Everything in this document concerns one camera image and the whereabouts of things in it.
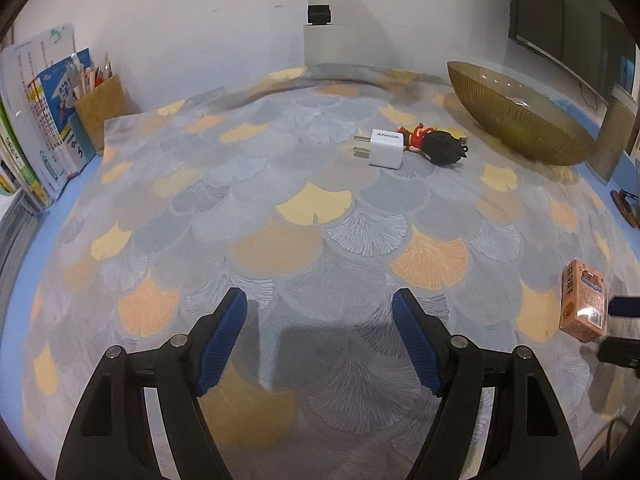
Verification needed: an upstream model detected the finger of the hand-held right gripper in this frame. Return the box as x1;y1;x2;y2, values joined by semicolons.
597;337;640;370
607;296;640;318

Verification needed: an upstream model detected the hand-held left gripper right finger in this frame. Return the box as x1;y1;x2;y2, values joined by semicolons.
391;288;583;480

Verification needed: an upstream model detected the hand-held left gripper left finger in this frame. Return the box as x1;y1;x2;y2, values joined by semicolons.
55;287;248;480

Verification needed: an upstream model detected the small orange box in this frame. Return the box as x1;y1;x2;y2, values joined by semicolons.
559;258;610;344

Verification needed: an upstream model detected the black-haired doll keychain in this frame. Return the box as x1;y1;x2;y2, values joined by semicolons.
397;123;469;167

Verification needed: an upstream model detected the amber glass bowl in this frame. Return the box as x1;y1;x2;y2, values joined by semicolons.
446;61;599;166

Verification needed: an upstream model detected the dark wooden object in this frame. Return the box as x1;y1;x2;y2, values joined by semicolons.
611;188;640;229

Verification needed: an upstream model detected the patterned fan-print mat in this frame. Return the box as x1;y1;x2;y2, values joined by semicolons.
22;62;640;480

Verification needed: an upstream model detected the white plug charger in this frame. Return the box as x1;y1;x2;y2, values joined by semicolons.
353;128;404;170

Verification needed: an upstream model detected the brown pen holder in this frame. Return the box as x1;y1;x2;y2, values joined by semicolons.
75;74;127;155

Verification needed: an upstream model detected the row of upright books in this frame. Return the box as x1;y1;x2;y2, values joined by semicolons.
0;22;97;213

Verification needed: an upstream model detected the black computer monitor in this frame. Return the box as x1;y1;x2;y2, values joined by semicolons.
508;0;640;111

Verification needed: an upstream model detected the bunch of pens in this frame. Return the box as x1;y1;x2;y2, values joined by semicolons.
72;51;114;97

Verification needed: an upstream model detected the white desk lamp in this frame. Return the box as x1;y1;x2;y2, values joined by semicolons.
302;0;362;69

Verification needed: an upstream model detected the thin cable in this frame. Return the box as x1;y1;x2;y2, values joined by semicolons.
586;416;632;463

